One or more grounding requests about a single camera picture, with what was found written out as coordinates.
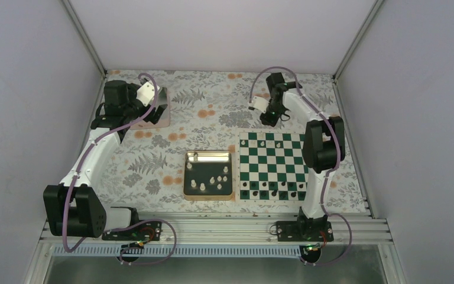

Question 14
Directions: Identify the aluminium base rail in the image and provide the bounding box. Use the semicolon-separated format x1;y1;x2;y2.
40;216;393;245

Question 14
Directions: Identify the green white chess board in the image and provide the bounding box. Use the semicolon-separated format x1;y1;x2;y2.
236;128;323;206

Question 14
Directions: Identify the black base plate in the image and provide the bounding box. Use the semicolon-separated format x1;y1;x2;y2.
102;221;162;242
275;221;335;242

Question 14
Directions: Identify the metal tray with wooden rim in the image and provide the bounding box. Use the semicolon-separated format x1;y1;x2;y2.
183;150;235;201

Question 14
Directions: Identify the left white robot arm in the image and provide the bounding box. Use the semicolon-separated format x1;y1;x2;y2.
43;79;168;240

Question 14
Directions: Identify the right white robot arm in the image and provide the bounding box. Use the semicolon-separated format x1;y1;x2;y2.
252;72;345;241

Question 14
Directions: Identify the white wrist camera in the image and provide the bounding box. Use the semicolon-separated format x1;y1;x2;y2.
248;96;270;113
137;81;159;107

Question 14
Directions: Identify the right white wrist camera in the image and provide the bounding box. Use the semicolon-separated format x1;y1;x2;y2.
248;96;270;113

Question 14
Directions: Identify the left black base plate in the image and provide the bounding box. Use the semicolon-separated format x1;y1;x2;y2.
102;221;162;242

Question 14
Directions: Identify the empty silver metal tray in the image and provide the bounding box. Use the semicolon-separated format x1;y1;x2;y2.
130;87;171;130

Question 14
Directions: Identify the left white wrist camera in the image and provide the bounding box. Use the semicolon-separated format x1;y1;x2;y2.
137;81;159;107

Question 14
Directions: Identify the floral paper table cover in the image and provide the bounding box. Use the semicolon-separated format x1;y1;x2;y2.
95;69;369;214

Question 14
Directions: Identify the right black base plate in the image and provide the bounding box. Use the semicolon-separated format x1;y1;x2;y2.
275;221;335;242

